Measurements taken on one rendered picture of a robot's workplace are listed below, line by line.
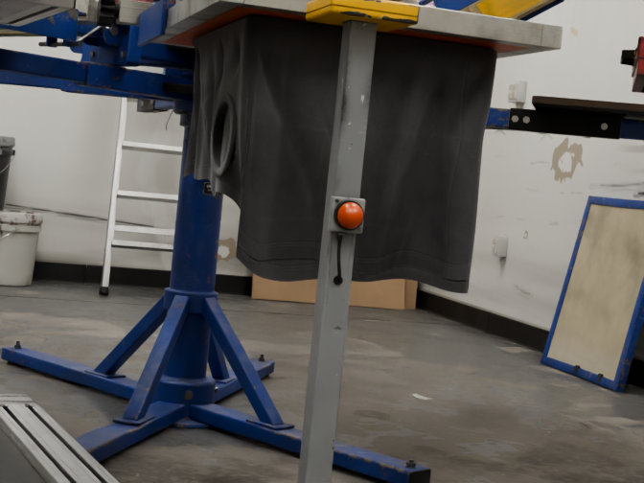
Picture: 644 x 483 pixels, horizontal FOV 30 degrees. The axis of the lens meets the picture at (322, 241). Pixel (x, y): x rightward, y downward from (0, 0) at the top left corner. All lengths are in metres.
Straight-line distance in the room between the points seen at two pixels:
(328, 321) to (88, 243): 4.93
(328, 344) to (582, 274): 3.50
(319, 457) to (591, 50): 3.97
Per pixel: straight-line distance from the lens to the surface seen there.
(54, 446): 2.00
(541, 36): 2.06
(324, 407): 1.75
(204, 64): 2.30
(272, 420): 3.12
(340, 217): 1.68
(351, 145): 1.72
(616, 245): 5.01
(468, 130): 2.10
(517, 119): 3.15
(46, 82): 3.50
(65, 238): 6.59
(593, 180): 5.36
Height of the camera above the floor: 0.70
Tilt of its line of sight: 3 degrees down
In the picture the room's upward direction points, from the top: 6 degrees clockwise
